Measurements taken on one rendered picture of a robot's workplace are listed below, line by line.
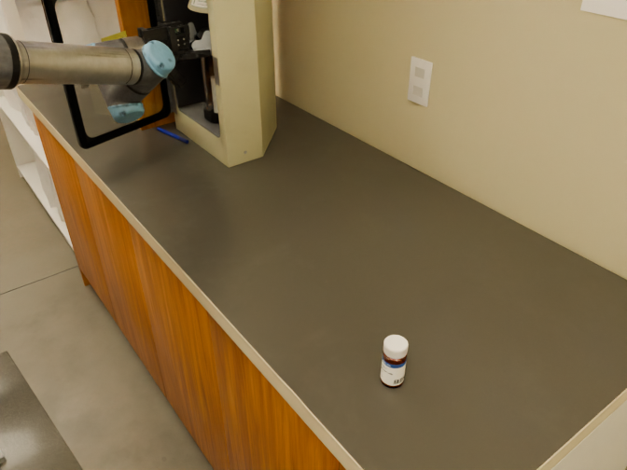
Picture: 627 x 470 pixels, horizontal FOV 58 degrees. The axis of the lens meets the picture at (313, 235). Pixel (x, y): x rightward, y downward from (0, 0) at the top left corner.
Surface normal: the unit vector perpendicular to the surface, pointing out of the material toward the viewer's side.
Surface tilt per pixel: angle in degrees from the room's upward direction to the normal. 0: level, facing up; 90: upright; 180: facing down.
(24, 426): 0
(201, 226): 0
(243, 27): 90
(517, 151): 90
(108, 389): 0
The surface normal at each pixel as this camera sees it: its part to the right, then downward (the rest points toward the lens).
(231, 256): 0.00, -0.82
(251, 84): 0.60, 0.46
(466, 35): -0.80, 0.34
